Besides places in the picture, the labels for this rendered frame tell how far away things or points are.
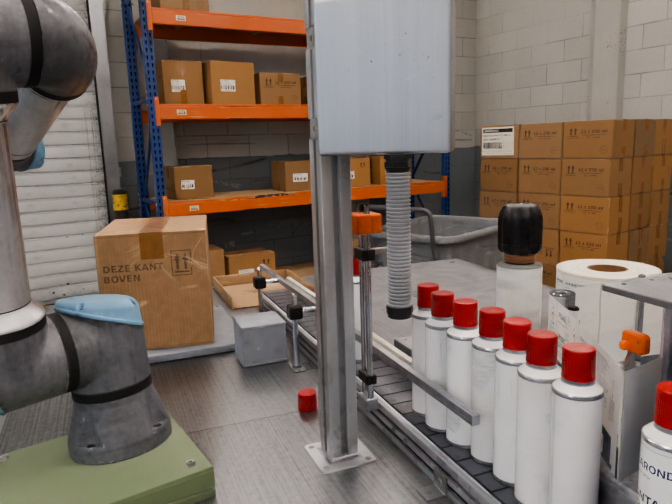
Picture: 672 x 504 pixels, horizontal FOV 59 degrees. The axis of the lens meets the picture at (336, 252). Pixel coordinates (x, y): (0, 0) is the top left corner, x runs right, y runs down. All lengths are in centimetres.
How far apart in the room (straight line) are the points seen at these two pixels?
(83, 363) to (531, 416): 59
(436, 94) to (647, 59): 518
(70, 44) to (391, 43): 39
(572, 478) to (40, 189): 471
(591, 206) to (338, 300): 357
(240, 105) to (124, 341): 389
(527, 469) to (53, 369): 61
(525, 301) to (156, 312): 80
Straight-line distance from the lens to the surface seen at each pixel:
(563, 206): 444
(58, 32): 82
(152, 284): 139
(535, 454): 74
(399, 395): 103
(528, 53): 670
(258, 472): 93
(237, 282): 207
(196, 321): 141
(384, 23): 77
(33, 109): 98
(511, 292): 116
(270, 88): 493
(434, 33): 76
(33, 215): 511
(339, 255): 85
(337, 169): 83
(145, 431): 95
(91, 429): 96
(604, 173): 427
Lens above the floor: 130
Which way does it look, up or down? 10 degrees down
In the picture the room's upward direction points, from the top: 2 degrees counter-clockwise
